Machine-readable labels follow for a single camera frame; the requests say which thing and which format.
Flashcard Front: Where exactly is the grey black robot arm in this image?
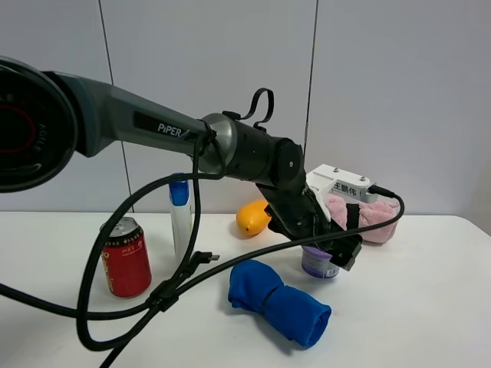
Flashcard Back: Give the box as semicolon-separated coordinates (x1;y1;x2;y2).
1;57;361;270

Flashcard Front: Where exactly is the purple lidded jar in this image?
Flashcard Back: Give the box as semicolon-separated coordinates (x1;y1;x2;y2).
301;246;340;279

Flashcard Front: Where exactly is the black looped cable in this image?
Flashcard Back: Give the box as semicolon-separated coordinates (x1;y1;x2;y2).
75;87;275;352

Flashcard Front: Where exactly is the black camera cable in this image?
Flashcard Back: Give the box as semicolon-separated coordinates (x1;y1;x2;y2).
0;184;406;368

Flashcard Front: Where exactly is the yellow mango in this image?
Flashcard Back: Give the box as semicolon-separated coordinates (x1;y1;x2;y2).
236;199;271;236

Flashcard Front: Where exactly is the blue rolled towel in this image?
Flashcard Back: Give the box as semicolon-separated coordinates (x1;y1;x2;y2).
228;260;331;349

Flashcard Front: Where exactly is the white bottle blue cap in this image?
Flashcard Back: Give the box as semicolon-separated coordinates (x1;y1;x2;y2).
169;180;193;263

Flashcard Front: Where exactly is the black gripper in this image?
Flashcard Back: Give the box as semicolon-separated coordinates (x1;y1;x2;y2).
257;184;362;271

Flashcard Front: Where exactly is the pink rolled towel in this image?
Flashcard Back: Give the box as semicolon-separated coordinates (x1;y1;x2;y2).
325;194;400;244

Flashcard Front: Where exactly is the red soda can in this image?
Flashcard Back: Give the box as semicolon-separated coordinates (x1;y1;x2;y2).
101;217;152;298

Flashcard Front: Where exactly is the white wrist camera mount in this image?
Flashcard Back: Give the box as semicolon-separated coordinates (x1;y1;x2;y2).
306;164;378;222

